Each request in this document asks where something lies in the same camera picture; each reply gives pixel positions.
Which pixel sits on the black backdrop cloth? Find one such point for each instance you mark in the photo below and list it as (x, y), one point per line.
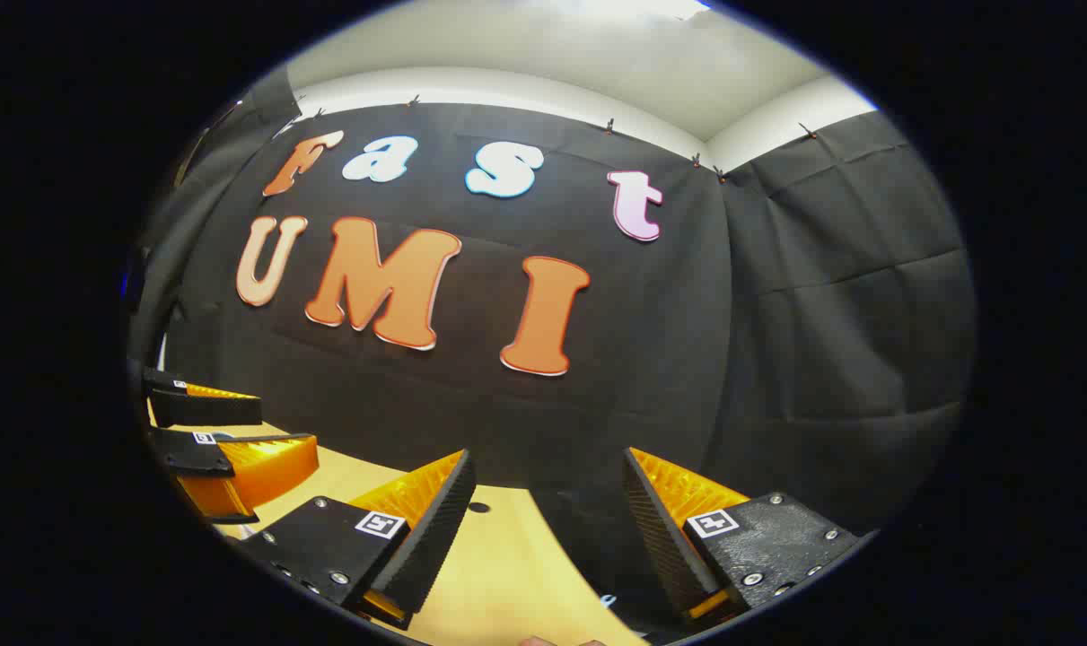
(687, 359)

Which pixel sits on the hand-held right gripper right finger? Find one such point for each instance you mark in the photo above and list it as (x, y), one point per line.
(660, 529)

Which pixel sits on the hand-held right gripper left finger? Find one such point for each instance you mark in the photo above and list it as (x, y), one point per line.
(431, 529)

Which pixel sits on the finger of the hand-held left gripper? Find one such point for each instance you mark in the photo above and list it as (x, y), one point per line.
(265, 467)
(206, 411)

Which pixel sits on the wooden desktop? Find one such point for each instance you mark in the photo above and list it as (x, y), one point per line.
(498, 574)

